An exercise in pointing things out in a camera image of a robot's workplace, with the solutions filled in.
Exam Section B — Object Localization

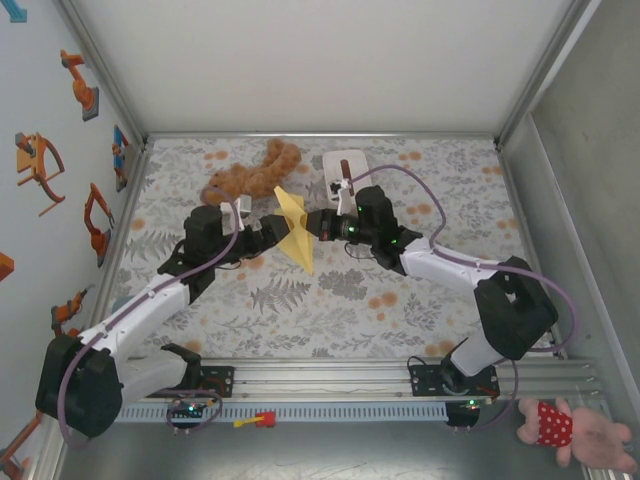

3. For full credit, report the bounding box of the yellow cloth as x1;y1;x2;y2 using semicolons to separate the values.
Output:
272;185;316;276

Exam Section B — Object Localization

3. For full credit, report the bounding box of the brown teddy bear plush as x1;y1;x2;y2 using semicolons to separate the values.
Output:
202;138;303;206

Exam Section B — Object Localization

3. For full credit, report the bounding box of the white tissue box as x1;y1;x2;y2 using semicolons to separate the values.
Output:
322;148;370;202

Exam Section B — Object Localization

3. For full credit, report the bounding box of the floral patterned tablecloth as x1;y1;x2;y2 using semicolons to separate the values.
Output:
94;137;557;359

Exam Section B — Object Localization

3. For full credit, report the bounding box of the red yellow connector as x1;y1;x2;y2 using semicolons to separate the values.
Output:
233;411;277;430

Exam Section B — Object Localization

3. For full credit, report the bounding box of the pink plush red dotted dress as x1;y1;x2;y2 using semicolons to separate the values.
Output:
516;397;634;470

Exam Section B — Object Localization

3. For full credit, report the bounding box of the aluminium side rail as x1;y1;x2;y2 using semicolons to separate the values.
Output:
492;139;570;359
79;139;151;361

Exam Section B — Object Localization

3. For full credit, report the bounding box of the aluminium frame crossbar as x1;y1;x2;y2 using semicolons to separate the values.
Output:
143;130;501;142

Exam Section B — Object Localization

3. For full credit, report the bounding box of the blue orange wall sticker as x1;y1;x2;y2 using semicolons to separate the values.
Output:
112;124;132;194

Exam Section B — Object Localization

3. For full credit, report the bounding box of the aluminium mounting rail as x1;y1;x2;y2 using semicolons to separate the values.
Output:
49;357;604;404

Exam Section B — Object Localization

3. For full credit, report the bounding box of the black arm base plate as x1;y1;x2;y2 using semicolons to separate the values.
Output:
408;364;500;400
198;365;236;399

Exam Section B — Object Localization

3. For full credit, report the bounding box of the aluminium frame post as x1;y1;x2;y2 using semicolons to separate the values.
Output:
54;0;151;151
493;0;604;151

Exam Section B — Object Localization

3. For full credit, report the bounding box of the white slotted cable duct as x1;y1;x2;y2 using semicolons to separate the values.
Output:
117;403;449;423

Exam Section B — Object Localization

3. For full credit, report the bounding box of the orange claw wall sticker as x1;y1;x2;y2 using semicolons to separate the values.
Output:
14;132;67;218

